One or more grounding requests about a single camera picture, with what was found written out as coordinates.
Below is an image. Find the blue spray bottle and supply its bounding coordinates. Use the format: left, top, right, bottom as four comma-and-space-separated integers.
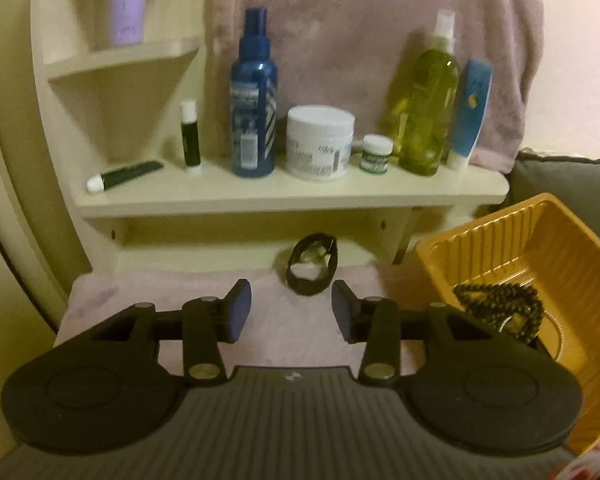
229, 7, 279, 178

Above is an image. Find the white black lip balm stick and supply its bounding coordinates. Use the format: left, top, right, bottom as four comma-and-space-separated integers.
180, 100, 202, 175

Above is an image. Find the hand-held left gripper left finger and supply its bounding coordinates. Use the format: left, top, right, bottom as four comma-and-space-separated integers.
87, 279, 253, 387

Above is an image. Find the large white jar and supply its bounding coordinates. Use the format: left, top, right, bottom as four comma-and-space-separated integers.
286, 105, 356, 182

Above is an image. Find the grey cushion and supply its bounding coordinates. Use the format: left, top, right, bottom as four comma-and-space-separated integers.
507, 147, 600, 211

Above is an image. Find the small green white jar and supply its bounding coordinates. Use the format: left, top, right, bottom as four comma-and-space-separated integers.
362, 134, 395, 176

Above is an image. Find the orange plastic tray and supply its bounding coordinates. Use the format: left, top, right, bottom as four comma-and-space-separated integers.
412, 192, 600, 458

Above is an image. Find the cream wooden shelf unit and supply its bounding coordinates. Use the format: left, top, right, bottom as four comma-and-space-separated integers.
30, 0, 511, 273

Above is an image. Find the green oil spray bottle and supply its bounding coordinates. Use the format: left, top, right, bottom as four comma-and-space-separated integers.
389, 9, 462, 177

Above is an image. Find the red white packet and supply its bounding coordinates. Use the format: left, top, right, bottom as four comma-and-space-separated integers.
545, 427, 600, 480

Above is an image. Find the blue white tube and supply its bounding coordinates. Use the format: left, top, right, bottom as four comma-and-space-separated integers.
446, 58, 495, 173

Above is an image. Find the purple tube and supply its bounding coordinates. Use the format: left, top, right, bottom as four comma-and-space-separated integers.
106, 0, 148, 46

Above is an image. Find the pink hanging towel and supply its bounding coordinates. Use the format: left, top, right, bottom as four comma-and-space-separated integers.
207, 0, 546, 173

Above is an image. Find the black wrist band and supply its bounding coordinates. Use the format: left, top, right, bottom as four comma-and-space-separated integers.
286, 233, 340, 297

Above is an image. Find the dark green tube white cap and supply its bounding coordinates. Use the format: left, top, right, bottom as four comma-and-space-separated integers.
86, 160, 165, 194

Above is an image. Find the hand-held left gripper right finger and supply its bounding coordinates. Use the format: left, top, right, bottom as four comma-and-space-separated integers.
331, 280, 503, 387

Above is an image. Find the dark bead necklace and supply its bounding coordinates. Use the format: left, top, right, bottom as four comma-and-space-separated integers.
452, 282, 547, 346

